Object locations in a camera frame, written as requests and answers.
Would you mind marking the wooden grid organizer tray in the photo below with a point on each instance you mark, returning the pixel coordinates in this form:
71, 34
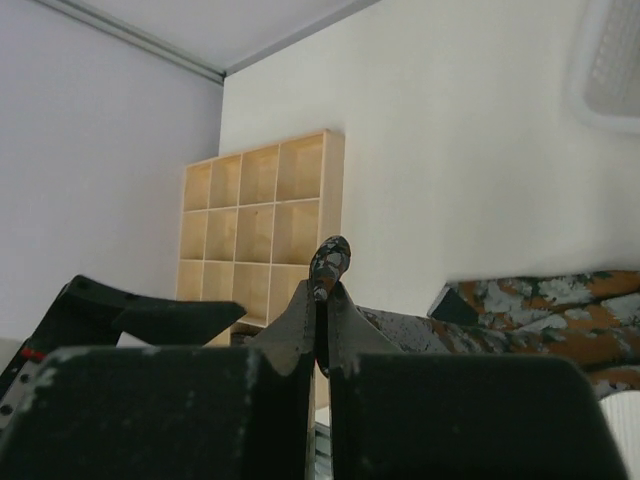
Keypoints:
252, 221

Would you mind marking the white plastic basket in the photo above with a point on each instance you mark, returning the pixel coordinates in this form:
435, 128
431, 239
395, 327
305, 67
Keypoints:
602, 86

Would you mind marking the orange grey patterned tie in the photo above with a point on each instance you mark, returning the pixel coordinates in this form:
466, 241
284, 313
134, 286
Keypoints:
591, 319

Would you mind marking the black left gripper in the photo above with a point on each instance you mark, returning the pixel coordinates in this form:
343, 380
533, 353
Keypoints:
89, 313

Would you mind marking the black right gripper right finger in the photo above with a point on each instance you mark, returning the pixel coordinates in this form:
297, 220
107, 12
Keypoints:
397, 415

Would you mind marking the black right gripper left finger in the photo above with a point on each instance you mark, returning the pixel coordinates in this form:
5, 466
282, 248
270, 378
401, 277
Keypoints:
139, 411

